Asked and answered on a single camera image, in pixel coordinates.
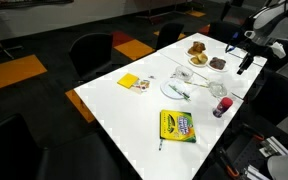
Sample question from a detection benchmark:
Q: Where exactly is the black orange bar clamp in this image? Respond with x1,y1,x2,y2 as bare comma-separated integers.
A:
242,123,267,143
217,146,242,179

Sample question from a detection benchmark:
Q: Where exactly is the black office chair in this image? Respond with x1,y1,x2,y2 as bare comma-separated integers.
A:
0,113,48,180
154,22,186,51
207,20,243,44
248,71,288,128
68,32,125,81
37,131,125,180

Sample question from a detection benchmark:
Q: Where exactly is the cut glass bowl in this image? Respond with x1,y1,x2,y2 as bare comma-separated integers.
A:
207,80,228,98

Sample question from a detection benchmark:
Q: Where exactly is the brown croissant pastry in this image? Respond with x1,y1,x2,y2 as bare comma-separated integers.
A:
187,46,200,56
192,40,207,54

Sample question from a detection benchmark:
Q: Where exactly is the yellow green Crayola marker box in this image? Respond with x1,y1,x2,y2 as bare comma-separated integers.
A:
159,109,197,144

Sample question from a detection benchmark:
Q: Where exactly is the white plate with croissants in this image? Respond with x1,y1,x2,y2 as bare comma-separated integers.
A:
185,44,208,58

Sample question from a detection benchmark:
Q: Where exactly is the red-lidded spice bottle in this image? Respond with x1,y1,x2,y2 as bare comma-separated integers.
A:
212,97,234,119

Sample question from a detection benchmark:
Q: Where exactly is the cut glass jar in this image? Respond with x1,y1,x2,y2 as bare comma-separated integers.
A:
174,65,194,81

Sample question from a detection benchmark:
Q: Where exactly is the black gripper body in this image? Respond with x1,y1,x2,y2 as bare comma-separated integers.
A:
245,39,272,63

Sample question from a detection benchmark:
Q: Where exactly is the dark chocolate bread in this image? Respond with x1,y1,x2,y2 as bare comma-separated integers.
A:
209,56,227,71

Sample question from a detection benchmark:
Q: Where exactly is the empty white round plate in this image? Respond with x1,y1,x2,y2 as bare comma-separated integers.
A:
160,78,190,100

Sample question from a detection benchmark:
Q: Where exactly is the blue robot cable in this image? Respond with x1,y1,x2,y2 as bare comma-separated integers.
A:
224,31,240,54

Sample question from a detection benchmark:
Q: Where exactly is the yellow sticky note pad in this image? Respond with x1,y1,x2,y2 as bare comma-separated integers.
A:
116,72,140,90

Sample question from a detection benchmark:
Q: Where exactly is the large golden bread roll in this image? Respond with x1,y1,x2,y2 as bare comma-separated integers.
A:
197,53,209,64

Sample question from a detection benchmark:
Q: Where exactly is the white plate with rolls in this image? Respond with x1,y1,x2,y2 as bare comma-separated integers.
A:
188,54,209,68

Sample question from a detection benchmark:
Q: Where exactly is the small sticker card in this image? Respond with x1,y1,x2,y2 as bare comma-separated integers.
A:
132,78,151,94

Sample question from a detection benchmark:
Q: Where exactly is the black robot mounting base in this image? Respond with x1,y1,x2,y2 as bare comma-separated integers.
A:
213,123,288,180

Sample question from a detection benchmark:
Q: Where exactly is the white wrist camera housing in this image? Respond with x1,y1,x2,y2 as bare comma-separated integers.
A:
243,29,258,40

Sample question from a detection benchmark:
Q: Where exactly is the white plate with dark bread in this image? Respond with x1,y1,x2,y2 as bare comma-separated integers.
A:
206,57,230,73

